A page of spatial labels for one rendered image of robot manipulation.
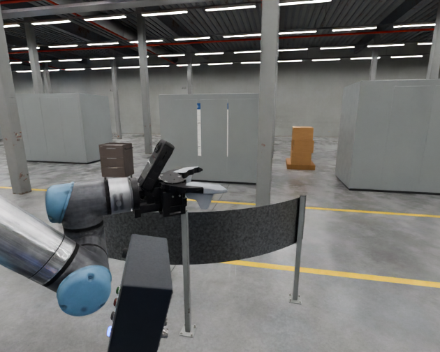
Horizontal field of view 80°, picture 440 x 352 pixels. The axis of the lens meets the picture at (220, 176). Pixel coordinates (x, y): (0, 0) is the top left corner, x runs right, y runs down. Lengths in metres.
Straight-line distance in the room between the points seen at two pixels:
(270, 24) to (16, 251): 4.25
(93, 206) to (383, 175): 6.16
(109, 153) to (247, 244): 5.31
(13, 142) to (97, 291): 6.22
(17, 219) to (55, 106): 9.74
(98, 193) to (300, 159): 7.77
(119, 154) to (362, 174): 5.46
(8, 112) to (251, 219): 5.53
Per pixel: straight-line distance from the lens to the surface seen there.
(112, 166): 6.88
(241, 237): 1.99
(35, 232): 0.47
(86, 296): 0.48
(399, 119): 6.38
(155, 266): 0.71
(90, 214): 0.58
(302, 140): 8.10
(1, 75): 6.63
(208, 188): 0.57
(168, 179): 0.60
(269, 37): 4.39
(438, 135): 6.69
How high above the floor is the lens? 1.61
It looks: 13 degrees down
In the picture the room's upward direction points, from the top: straight up
